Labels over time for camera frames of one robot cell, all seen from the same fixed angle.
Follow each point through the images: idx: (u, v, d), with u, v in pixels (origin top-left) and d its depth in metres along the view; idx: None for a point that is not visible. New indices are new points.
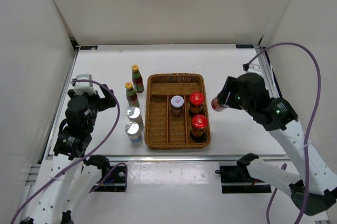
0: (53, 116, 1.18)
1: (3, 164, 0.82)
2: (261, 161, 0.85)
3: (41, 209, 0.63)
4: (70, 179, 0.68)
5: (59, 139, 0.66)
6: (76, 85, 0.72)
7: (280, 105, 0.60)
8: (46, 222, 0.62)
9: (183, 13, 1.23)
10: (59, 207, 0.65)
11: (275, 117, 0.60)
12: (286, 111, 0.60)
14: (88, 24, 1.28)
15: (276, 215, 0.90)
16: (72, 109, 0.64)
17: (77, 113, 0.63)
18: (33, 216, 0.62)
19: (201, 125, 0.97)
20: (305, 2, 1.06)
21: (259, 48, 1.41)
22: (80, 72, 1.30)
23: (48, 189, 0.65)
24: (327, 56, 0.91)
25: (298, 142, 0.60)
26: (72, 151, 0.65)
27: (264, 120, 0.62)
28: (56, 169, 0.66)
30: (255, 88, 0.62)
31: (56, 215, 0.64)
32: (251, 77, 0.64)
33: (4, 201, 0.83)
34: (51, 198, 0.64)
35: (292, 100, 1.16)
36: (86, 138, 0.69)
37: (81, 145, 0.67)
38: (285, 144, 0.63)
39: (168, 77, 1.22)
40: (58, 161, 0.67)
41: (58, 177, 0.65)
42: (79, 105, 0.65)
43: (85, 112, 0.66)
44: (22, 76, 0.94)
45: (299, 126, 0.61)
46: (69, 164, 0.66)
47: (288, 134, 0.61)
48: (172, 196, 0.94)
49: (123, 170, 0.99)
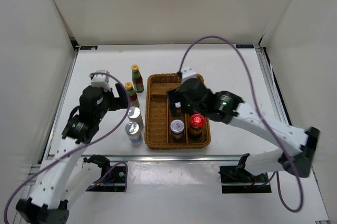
0: (53, 115, 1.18)
1: (3, 164, 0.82)
2: (250, 157, 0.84)
3: (41, 190, 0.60)
4: (73, 162, 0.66)
5: (68, 123, 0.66)
6: (93, 79, 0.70)
7: (224, 98, 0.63)
8: (45, 203, 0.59)
9: (184, 14, 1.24)
10: (59, 190, 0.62)
11: (226, 110, 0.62)
12: (230, 99, 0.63)
14: (88, 24, 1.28)
15: (276, 215, 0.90)
16: (86, 96, 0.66)
17: (91, 99, 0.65)
18: (33, 195, 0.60)
19: (199, 125, 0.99)
20: (305, 2, 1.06)
21: (259, 48, 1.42)
22: (80, 72, 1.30)
23: (51, 170, 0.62)
24: (327, 56, 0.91)
25: (255, 119, 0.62)
26: (79, 136, 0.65)
27: (220, 117, 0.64)
28: (61, 152, 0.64)
30: (197, 93, 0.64)
31: (55, 197, 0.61)
32: (188, 86, 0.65)
33: (4, 201, 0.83)
34: (52, 179, 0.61)
35: (291, 100, 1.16)
36: (93, 128, 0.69)
37: (89, 133, 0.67)
38: (247, 127, 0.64)
39: (168, 77, 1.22)
40: (65, 143, 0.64)
41: (62, 159, 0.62)
42: (93, 93, 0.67)
43: (97, 100, 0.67)
44: (22, 76, 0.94)
45: (247, 105, 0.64)
46: (74, 147, 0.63)
47: (243, 117, 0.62)
48: (172, 196, 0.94)
49: (123, 170, 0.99)
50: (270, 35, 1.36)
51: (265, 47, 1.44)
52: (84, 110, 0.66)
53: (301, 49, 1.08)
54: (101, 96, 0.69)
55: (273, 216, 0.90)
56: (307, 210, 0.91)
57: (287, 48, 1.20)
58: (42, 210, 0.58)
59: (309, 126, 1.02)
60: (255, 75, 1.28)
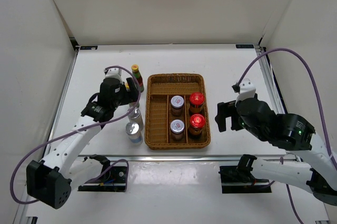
0: (53, 115, 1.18)
1: (3, 164, 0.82)
2: (259, 161, 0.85)
3: (55, 154, 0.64)
4: (88, 138, 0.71)
5: (88, 106, 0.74)
6: (107, 73, 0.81)
7: (298, 124, 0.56)
8: (56, 165, 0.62)
9: (184, 14, 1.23)
10: (71, 158, 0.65)
11: (297, 138, 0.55)
12: (304, 127, 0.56)
14: (88, 24, 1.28)
15: (276, 215, 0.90)
16: (106, 83, 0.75)
17: (110, 86, 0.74)
18: (46, 159, 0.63)
19: (198, 124, 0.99)
20: (305, 2, 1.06)
21: (259, 48, 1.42)
22: (80, 72, 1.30)
23: (67, 139, 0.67)
24: (327, 56, 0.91)
25: (325, 155, 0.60)
26: (97, 116, 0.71)
27: (288, 146, 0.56)
28: (78, 125, 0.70)
30: (263, 115, 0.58)
31: (66, 164, 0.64)
32: (252, 107, 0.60)
33: (4, 200, 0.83)
34: (68, 146, 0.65)
35: (292, 100, 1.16)
36: (109, 113, 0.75)
37: (105, 116, 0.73)
38: (314, 161, 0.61)
39: (168, 77, 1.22)
40: (82, 119, 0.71)
41: (79, 130, 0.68)
42: (113, 82, 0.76)
43: (116, 89, 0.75)
44: (22, 76, 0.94)
45: (318, 138, 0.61)
46: (92, 123, 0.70)
47: (316, 152, 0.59)
48: (172, 196, 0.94)
49: (124, 170, 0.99)
50: (270, 35, 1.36)
51: (265, 47, 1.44)
52: (102, 96, 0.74)
53: (301, 49, 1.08)
54: (119, 86, 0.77)
55: (273, 216, 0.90)
56: (307, 210, 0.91)
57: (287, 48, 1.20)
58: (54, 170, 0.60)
59: None
60: (255, 75, 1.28)
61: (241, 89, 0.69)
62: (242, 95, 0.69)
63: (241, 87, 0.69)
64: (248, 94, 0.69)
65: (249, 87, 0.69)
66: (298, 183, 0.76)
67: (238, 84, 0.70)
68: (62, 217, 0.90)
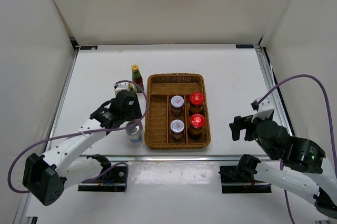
0: (53, 115, 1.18)
1: (3, 164, 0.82)
2: (263, 164, 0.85)
3: (56, 152, 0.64)
4: (91, 142, 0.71)
5: (99, 109, 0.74)
6: (118, 87, 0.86)
7: (312, 150, 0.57)
8: (54, 163, 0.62)
9: (184, 13, 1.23)
10: (69, 158, 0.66)
11: (311, 163, 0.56)
12: (316, 153, 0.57)
14: (88, 24, 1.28)
15: (276, 215, 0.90)
16: (124, 93, 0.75)
17: (126, 96, 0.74)
18: (46, 154, 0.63)
19: (198, 125, 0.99)
20: (305, 2, 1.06)
21: (259, 48, 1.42)
22: (80, 72, 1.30)
23: (71, 139, 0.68)
24: (327, 55, 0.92)
25: (333, 177, 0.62)
26: (105, 122, 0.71)
27: (300, 168, 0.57)
28: (85, 127, 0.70)
30: (281, 140, 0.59)
31: (63, 163, 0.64)
32: (273, 132, 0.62)
33: (4, 201, 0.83)
34: (69, 146, 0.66)
35: (292, 100, 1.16)
36: (117, 122, 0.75)
37: (112, 124, 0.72)
38: (319, 180, 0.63)
39: (168, 77, 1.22)
40: (90, 122, 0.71)
41: (84, 133, 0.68)
42: (130, 94, 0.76)
43: (130, 101, 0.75)
44: (22, 77, 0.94)
45: (327, 161, 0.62)
46: (98, 127, 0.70)
47: (325, 174, 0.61)
48: (172, 195, 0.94)
49: (123, 170, 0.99)
50: (270, 35, 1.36)
51: (265, 47, 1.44)
52: (116, 103, 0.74)
53: (301, 48, 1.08)
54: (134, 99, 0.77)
55: (273, 216, 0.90)
56: (307, 210, 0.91)
57: (287, 48, 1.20)
58: (51, 167, 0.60)
59: (309, 126, 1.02)
60: (255, 75, 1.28)
61: (260, 108, 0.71)
62: (261, 113, 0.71)
63: (259, 105, 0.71)
64: (265, 113, 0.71)
65: (268, 107, 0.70)
66: (304, 195, 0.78)
67: (258, 102, 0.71)
68: (61, 217, 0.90)
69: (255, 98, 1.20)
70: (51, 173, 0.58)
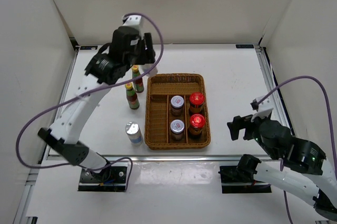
0: (53, 115, 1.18)
1: (3, 164, 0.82)
2: (262, 165, 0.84)
3: (60, 123, 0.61)
4: (93, 102, 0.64)
5: (95, 58, 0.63)
6: (126, 21, 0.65)
7: (313, 152, 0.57)
8: (62, 136, 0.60)
9: (184, 13, 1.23)
10: (77, 126, 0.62)
11: (312, 164, 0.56)
12: (317, 155, 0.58)
14: (88, 24, 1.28)
15: (276, 216, 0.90)
16: (120, 31, 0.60)
17: (124, 36, 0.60)
18: (52, 127, 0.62)
19: (198, 125, 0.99)
20: (305, 2, 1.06)
21: (259, 48, 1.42)
22: (80, 72, 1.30)
23: (72, 105, 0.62)
24: (327, 55, 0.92)
25: (333, 179, 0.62)
26: (102, 74, 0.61)
27: (300, 169, 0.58)
28: (82, 89, 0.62)
30: (284, 140, 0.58)
31: (72, 133, 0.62)
32: (276, 131, 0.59)
33: (5, 201, 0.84)
34: (71, 115, 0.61)
35: (293, 100, 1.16)
36: (120, 69, 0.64)
37: (113, 73, 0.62)
38: (319, 183, 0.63)
39: (168, 77, 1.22)
40: (86, 80, 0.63)
41: (82, 97, 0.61)
42: (130, 30, 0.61)
43: (131, 41, 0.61)
44: (22, 77, 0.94)
45: (328, 163, 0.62)
46: (97, 85, 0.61)
47: (326, 176, 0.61)
48: (172, 196, 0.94)
49: (123, 170, 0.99)
50: (270, 35, 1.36)
51: (265, 47, 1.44)
52: (115, 47, 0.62)
53: (301, 48, 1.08)
54: (137, 37, 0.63)
55: (273, 216, 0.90)
56: (307, 210, 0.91)
57: (287, 48, 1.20)
58: (60, 143, 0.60)
59: (309, 126, 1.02)
60: (255, 75, 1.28)
61: (260, 107, 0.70)
62: (260, 113, 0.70)
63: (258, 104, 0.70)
64: (265, 113, 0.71)
65: (268, 106, 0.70)
66: (303, 196, 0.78)
67: (257, 103, 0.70)
68: (61, 217, 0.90)
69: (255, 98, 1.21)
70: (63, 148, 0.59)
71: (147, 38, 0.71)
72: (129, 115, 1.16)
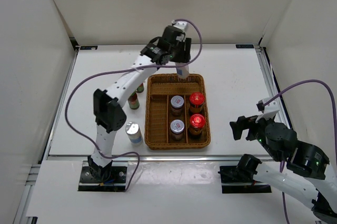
0: (53, 115, 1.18)
1: (3, 164, 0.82)
2: (262, 166, 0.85)
3: (116, 86, 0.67)
4: (142, 79, 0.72)
5: (147, 46, 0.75)
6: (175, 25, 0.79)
7: (317, 156, 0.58)
8: (116, 96, 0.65)
9: (184, 13, 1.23)
10: (127, 93, 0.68)
11: (316, 168, 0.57)
12: (321, 160, 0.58)
14: (88, 23, 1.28)
15: (275, 216, 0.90)
16: (170, 28, 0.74)
17: (174, 30, 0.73)
18: (107, 89, 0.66)
19: (198, 125, 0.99)
20: (305, 2, 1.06)
21: (259, 48, 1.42)
22: (80, 72, 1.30)
23: (127, 75, 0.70)
24: (327, 55, 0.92)
25: (335, 184, 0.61)
26: (154, 57, 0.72)
27: (304, 173, 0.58)
28: (137, 65, 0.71)
30: (289, 143, 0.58)
31: (123, 96, 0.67)
32: (281, 133, 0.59)
33: (5, 200, 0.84)
34: (126, 81, 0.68)
35: (293, 100, 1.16)
36: (168, 57, 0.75)
37: (162, 58, 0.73)
38: (321, 187, 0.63)
39: (168, 77, 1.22)
40: (141, 59, 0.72)
41: (137, 69, 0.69)
42: (178, 29, 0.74)
43: (178, 37, 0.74)
44: (22, 76, 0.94)
45: (330, 168, 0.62)
46: (149, 62, 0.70)
47: (328, 180, 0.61)
48: (172, 196, 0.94)
49: (123, 170, 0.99)
50: (270, 35, 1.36)
51: (265, 47, 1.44)
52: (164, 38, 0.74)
53: (301, 48, 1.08)
54: (181, 35, 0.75)
55: (273, 216, 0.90)
56: (307, 210, 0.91)
57: (287, 48, 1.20)
58: (114, 100, 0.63)
59: (310, 126, 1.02)
60: (255, 75, 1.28)
61: (266, 109, 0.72)
62: (266, 114, 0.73)
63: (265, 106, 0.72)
64: (269, 115, 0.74)
65: (274, 107, 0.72)
66: (302, 198, 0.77)
67: (264, 104, 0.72)
68: (61, 217, 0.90)
69: (255, 98, 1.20)
70: (116, 105, 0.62)
71: (188, 42, 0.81)
72: (129, 115, 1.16)
